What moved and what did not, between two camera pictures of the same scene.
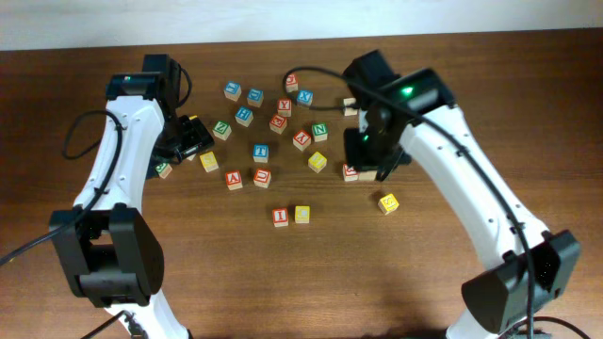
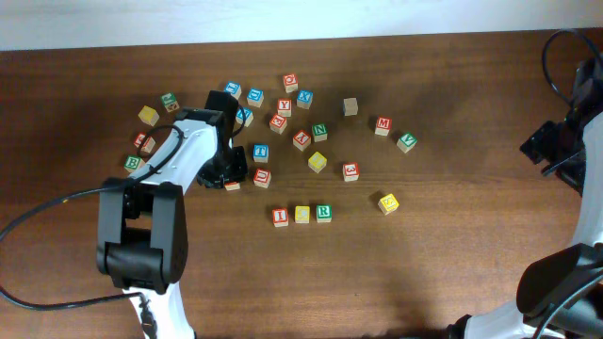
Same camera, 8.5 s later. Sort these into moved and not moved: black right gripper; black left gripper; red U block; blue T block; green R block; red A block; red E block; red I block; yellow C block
Moved: green R block; black right gripper; black left gripper
Not moved: red A block; red E block; yellow C block; red U block; red I block; blue T block
